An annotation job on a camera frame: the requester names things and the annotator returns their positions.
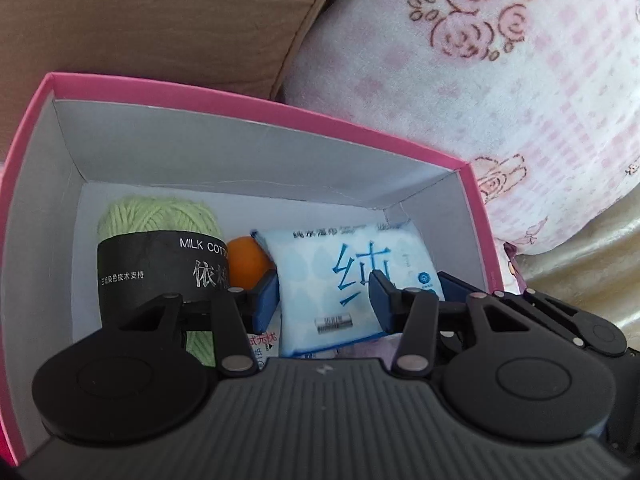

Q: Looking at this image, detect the pink cardboard box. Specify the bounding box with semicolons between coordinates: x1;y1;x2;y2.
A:
0;72;516;466

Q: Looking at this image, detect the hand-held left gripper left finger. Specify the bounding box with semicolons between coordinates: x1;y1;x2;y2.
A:
102;272;281;376

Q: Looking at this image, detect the small cartoon print tissue pack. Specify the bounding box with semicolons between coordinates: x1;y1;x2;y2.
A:
247;330;281;361

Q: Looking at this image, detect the beige satin bedsheet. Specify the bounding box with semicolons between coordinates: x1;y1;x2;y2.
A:
512;195;640;348

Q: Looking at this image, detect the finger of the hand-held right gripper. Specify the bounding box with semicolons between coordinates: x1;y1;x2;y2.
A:
439;271;591;348

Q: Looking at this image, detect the green yarn ball black label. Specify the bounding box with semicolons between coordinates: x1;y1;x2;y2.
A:
96;197;228;368

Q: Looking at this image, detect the blue white wet wipes pack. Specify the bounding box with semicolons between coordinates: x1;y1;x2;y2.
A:
250;220;446;361

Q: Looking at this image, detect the orange makeup sponge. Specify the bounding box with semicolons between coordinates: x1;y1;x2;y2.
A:
226;236;276;288

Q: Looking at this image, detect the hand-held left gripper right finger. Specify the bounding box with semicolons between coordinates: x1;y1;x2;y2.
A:
368;270;541;378

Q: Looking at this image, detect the brown pillow with embroidered patch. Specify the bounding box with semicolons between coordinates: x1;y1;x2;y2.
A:
0;0;361;106

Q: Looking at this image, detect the pink checked cartoon pillow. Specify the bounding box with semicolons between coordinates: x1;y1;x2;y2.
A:
277;0;640;256

